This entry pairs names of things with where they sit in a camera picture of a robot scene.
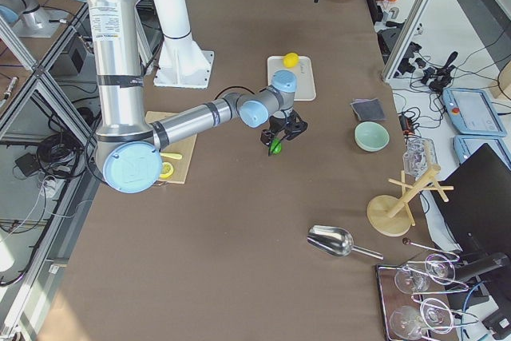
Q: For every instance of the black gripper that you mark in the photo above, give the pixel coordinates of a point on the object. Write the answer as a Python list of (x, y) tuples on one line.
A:
[(278, 122)]

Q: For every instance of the green lime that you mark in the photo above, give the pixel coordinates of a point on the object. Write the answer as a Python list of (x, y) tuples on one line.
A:
[(275, 147)]

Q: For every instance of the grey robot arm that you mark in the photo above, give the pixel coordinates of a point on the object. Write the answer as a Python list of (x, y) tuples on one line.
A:
[(28, 18)]

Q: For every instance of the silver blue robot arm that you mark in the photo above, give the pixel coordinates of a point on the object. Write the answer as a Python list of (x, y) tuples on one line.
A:
[(129, 147)]

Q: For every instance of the wooden cutting board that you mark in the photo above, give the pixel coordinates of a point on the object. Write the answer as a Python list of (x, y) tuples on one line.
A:
[(184, 147)]

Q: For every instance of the mint green bowl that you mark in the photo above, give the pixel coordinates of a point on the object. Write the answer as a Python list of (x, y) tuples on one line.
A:
[(371, 136)]

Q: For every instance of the dark grey folded cloth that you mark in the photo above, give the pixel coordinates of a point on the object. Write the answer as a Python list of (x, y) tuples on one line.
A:
[(368, 109)]

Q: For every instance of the metal scoop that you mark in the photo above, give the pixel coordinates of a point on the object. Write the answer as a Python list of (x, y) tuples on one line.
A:
[(337, 241)]

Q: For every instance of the wooden mug tree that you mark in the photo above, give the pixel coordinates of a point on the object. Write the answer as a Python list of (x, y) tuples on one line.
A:
[(392, 216)]

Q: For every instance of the clear glass mug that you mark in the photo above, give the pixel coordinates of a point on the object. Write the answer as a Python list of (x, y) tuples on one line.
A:
[(420, 154)]

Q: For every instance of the small brown spoon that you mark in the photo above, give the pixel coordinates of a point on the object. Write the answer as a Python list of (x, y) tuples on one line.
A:
[(408, 241)]

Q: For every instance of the lower teach pendant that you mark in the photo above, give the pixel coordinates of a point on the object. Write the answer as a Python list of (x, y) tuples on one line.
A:
[(466, 145)]

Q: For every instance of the teach pendant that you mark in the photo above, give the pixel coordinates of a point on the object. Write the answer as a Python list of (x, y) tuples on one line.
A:
[(466, 145), (471, 112)]

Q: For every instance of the upper left wine glass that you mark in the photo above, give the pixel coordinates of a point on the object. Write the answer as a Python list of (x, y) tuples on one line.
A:
[(411, 281)]

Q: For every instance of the wine glass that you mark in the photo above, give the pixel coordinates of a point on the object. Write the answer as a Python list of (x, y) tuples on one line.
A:
[(440, 269), (411, 281), (407, 323), (436, 315)]

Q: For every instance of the upper teach pendant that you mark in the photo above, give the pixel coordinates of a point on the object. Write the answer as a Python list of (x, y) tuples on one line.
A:
[(471, 112)]

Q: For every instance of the upper right wine glass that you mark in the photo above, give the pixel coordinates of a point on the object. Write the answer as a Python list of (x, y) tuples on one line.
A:
[(440, 269)]

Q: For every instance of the black monitor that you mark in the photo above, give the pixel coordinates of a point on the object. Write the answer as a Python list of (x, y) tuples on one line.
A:
[(478, 211)]

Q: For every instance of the lower left wine glass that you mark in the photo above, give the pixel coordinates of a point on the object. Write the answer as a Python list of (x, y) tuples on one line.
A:
[(407, 323)]

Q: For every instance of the lower right wine glass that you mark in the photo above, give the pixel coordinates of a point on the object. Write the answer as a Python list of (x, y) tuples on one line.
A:
[(436, 315)]

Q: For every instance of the yellow knife handle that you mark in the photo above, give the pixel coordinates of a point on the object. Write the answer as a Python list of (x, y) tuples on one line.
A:
[(174, 156)]

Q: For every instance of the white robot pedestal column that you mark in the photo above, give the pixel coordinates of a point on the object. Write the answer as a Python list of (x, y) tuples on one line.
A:
[(182, 63)]

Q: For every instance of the aluminium frame post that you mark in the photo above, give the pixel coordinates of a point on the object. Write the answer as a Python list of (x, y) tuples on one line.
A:
[(404, 39)]

